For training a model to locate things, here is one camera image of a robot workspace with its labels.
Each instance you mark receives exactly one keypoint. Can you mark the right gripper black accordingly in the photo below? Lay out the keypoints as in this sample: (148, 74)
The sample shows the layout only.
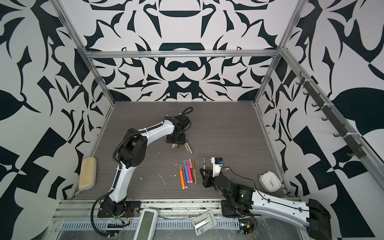
(207, 182)

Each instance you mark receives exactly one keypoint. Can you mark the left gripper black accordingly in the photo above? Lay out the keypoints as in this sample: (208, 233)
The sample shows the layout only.
(171, 140)

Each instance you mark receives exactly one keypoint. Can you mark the lilac cap brown pen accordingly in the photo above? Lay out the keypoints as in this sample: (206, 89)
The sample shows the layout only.
(204, 165)

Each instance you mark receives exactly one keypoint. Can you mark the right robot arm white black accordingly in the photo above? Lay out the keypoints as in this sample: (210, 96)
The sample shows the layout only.
(310, 216)

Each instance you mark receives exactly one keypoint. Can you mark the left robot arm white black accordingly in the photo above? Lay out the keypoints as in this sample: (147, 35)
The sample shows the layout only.
(131, 152)

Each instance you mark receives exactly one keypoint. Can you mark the red pink highlighter pen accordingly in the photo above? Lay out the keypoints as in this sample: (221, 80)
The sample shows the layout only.
(189, 172)

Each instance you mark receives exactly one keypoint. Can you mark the orange highlighter pen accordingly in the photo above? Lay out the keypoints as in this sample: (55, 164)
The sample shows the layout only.
(182, 177)

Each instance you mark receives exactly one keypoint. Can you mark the blue highlighter pen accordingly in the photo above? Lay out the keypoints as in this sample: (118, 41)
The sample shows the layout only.
(186, 171)

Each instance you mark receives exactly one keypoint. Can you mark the white round timer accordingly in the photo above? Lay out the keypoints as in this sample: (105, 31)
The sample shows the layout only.
(270, 182)

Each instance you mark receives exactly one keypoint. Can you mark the white handheld tablet device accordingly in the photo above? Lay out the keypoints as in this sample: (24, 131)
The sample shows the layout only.
(147, 224)

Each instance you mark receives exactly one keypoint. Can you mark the beige sponge block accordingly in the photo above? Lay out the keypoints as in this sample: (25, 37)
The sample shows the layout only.
(88, 173)

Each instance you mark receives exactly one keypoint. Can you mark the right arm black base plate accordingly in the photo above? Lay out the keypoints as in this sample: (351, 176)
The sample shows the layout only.
(236, 210)

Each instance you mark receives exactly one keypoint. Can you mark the grey metal bracket box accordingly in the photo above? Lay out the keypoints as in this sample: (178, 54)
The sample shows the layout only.
(204, 222)

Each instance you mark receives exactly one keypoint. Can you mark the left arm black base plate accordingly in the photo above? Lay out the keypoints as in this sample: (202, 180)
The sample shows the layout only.
(125, 209)

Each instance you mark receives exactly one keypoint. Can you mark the aluminium frame front rail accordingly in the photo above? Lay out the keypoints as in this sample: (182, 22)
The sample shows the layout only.
(171, 208)

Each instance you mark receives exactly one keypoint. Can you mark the aluminium frame back beam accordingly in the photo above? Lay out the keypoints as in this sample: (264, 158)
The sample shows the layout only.
(180, 54)

